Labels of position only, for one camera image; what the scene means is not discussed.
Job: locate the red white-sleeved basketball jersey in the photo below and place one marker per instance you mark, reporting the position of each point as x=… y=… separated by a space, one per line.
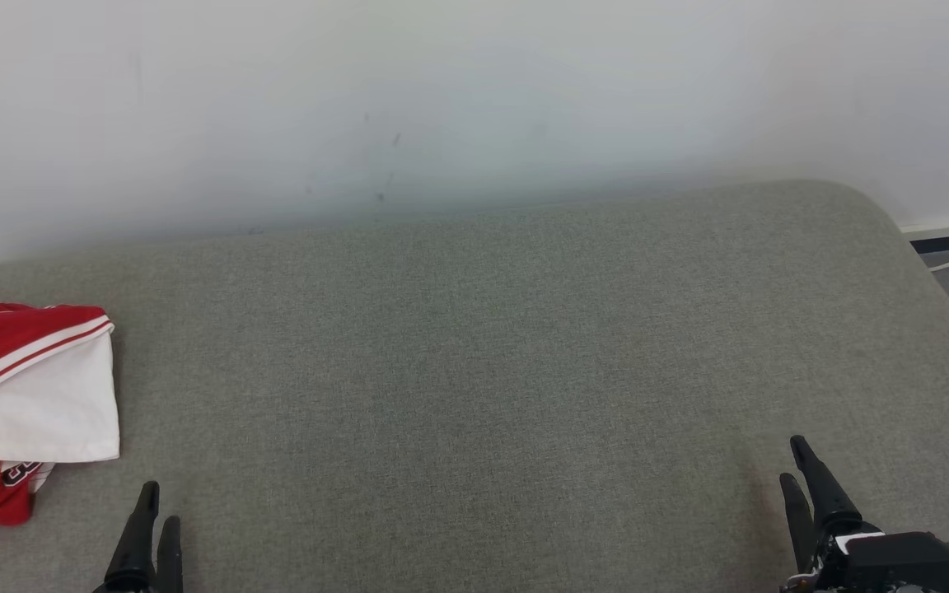
x=38 y=412

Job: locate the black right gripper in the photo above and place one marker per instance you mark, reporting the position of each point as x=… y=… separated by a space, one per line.
x=895 y=568

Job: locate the grey fabric sofa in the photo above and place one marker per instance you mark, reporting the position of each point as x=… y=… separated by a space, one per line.
x=474 y=371

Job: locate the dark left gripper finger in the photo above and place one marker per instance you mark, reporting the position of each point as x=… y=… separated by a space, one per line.
x=135 y=543
x=170 y=560

